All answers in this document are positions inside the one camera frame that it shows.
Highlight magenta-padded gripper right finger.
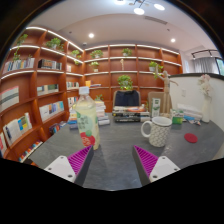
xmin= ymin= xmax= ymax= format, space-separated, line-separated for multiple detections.
xmin=131 ymin=145 xmax=181 ymax=187

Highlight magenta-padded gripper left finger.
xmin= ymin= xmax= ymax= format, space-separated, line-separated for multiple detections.
xmin=43 ymin=145 xmax=95 ymax=187

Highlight clear drink bottle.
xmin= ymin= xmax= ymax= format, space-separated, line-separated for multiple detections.
xmin=73 ymin=86 xmax=101 ymax=151

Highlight white mug with triangle pattern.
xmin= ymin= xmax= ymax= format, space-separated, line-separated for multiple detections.
xmin=140 ymin=116 xmax=173 ymax=148

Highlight flat round red coaster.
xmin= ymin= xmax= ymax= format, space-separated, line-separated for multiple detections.
xmin=184 ymin=133 xmax=199 ymax=144

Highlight small green box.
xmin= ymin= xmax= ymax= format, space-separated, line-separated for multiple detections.
xmin=171 ymin=109 xmax=185 ymax=126

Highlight green and white carton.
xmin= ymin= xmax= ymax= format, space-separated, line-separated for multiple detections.
xmin=150 ymin=97 xmax=162 ymax=118

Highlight stack of white papers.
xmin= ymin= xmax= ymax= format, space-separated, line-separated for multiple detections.
xmin=176 ymin=103 xmax=204 ymax=122

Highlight stack of dark books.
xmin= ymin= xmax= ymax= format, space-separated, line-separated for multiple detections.
xmin=111 ymin=105 xmax=152 ymax=123

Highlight white vase with pink flowers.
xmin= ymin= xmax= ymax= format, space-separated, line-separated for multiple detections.
xmin=197 ymin=73 xmax=214 ymax=124

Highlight tan chair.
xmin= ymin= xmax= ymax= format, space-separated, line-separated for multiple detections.
xmin=147 ymin=91 xmax=166 ymax=109

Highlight dark office chair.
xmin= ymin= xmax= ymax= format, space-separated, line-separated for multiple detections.
xmin=112 ymin=89 xmax=142 ymax=108

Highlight orange wooden bookshelf unit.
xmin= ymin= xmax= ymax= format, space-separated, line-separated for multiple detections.
xmin=0 ymin=26 xmax=184 ymax=164

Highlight grey curtain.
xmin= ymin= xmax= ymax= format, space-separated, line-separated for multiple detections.
xmin=193 ymin=56 xmax=219 ymax=75

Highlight window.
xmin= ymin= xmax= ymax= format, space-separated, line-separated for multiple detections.
xmin=214 ymin=57 xmax=224 ymax=76

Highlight ceiling air vent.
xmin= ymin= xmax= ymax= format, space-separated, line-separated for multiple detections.
xmin=143 ymin=15 xmax=168 ymax=25

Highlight ceiling lights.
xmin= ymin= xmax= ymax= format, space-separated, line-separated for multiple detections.
xmin=87 ymin=0 xmax=177 ymax=44

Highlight black ceiling track rail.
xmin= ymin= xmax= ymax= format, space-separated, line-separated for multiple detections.
xmin=191 ymin=49 xmax=221 ymax=60

